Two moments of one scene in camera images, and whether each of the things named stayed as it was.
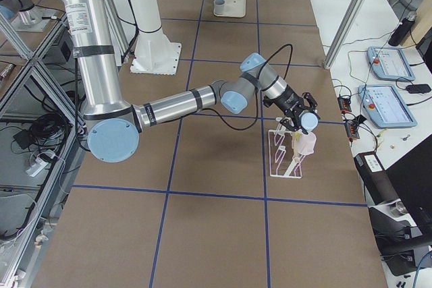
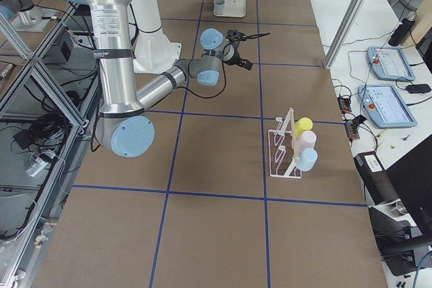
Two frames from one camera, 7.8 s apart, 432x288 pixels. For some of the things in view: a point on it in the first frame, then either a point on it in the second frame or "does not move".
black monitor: (412, 176) does not move
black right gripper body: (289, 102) → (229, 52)
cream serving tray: (235, 5) does not move
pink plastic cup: (306, 144) does not move
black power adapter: (421, 88) does not move
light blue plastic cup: (309, 121) → (308, 158)
